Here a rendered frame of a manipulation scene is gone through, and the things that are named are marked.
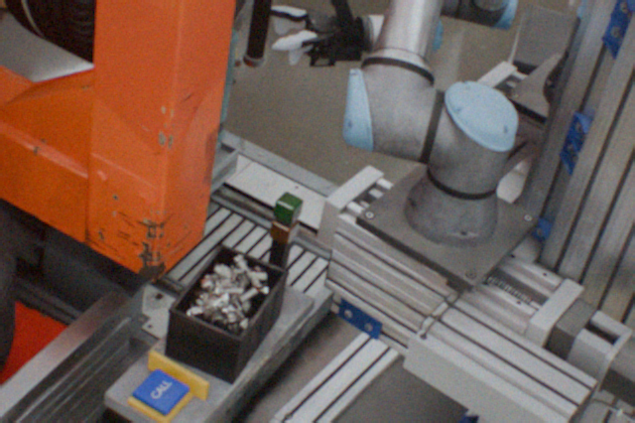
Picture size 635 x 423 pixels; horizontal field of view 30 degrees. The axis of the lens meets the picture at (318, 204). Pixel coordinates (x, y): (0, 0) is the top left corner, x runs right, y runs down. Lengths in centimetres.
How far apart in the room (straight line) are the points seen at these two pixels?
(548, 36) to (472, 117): 173
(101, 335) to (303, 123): 137
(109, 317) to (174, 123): 49
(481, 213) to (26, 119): 83
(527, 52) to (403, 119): 162
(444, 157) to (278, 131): 166
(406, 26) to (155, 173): 49
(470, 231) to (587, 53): 33
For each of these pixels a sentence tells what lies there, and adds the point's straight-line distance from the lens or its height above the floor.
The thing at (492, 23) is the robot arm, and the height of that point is 90.
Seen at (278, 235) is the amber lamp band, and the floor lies 59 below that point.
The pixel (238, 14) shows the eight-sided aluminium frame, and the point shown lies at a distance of 268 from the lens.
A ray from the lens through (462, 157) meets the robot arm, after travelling 180.
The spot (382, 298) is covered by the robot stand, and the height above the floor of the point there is 65.
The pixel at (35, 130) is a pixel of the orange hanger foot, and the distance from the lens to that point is 218.
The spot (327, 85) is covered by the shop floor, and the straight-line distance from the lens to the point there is 365.
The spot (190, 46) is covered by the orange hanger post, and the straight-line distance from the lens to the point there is 187.
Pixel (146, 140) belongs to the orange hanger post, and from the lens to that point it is 197.
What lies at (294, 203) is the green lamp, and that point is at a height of 66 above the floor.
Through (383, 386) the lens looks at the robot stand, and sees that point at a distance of 248.
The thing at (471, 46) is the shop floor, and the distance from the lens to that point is 401.
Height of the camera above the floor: 202
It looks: 39 degrees down
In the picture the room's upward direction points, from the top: 12 degrees clockwise
